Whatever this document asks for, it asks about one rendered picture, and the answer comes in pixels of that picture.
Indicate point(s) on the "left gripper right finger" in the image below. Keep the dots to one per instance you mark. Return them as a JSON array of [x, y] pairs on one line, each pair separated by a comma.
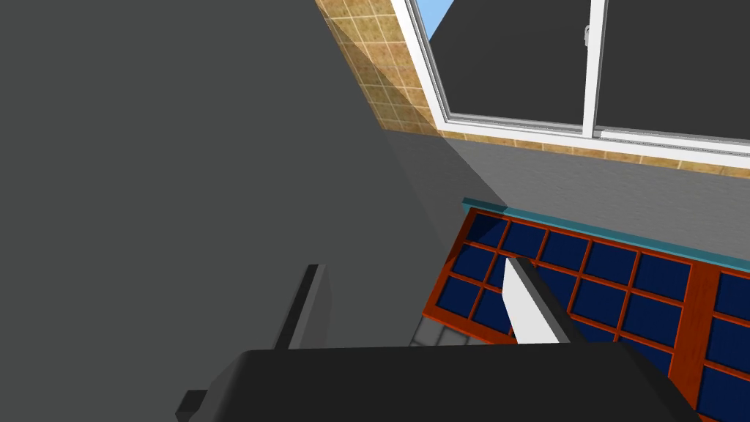
[[533, 313]]

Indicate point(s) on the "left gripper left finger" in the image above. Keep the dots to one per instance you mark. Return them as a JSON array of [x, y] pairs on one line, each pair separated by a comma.
[[304, 313]]

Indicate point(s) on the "red cabinet with blue panes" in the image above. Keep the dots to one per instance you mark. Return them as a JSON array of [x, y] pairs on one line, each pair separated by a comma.
[[621, 293]]

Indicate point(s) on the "white framed window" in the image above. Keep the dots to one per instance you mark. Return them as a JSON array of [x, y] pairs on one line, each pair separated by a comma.
[[527, 64]]

